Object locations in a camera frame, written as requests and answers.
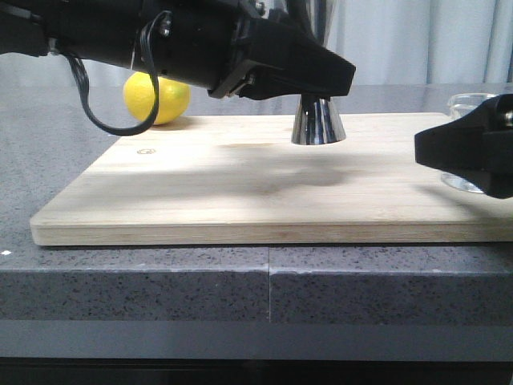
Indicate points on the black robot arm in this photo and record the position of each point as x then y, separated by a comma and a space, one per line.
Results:
103, 31

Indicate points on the clear glass measuring beaker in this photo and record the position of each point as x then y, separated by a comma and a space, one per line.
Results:
460, 105

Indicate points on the light wooden cutting board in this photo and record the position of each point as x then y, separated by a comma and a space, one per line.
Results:
239, 180

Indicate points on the yellow lemon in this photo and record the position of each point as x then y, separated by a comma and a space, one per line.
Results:
138, 96

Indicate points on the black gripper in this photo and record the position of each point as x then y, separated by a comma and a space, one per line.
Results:
476, 147
226, 48

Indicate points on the steel double cone jigger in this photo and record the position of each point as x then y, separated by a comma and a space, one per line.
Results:
317, 121

